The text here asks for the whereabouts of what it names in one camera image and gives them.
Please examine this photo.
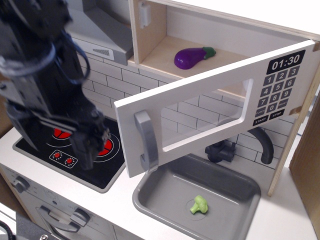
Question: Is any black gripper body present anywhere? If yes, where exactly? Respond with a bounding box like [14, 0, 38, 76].
[5, 84, 108, 134]

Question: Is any wooden microwave cabinet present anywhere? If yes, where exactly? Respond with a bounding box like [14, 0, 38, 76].
[127, 0, 320, 198]

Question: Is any grey oven door handle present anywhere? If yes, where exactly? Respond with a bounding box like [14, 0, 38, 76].
[37, 205, 91, 233]

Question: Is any grey oven knob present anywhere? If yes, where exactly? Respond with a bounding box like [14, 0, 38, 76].
[12, 176, 30, 193]

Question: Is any brown cardboard panel right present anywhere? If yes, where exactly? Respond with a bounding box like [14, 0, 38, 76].
[289, 96, 320, 239]

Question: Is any black braided cable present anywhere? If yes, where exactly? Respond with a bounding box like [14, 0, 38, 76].
[0, 220, 16, 240]

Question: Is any purple toy eggplant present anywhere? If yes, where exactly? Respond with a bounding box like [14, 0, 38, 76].
[174, 46, 217, 70]

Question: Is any black toy stove top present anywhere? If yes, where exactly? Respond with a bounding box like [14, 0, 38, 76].
[13, 118, 125, 193]

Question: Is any white toy microwave door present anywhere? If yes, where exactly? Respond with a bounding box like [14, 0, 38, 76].
[114, 40, 320, 177]

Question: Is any green toy broccoli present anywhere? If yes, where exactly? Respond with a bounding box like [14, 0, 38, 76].
[190, 195, 209, 214]

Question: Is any grey microwave door handle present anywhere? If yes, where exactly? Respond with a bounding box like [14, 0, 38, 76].
[134, 110, 159, 174]

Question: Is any white magnetic door latch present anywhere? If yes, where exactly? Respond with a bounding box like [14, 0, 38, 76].
[138, 1, 152, 29]

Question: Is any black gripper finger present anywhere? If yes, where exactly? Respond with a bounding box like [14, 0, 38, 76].
[70, 129, 110, 171]
[7, 109, 40, 150]

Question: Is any dark grey toy faucet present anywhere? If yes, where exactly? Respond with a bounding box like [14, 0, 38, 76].
[205, 127, 274, 165]

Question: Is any grey toy sink basin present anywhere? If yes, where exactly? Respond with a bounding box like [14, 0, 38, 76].
[132, 155, 261, 240]

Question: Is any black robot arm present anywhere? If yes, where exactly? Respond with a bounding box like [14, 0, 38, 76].
[0, 0, 110, 170]

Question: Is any grey range hood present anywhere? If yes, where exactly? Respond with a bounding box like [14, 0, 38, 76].
[66, 6, 134, 66]

